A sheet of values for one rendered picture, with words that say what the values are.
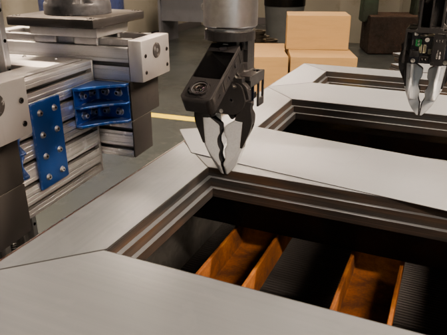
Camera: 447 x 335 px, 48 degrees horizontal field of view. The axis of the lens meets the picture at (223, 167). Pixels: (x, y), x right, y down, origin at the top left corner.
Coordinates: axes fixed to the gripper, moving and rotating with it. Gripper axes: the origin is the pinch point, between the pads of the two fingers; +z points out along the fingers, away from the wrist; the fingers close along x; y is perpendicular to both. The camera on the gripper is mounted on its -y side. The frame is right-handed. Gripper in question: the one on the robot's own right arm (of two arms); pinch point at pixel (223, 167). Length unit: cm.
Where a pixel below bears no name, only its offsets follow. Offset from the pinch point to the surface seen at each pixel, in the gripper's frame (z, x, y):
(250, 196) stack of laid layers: 3.8, -4.6, -0.3
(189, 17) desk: 47, 317, 595
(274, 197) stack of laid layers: 3.5, -8.1, 0.4
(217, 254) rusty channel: 14.4, 0.4, -1.5
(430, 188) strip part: 0.7, -28.9, 6.5
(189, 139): 0.6, 11.5, 10.9
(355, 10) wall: 38, 106, 704
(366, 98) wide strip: 1, -12, 53
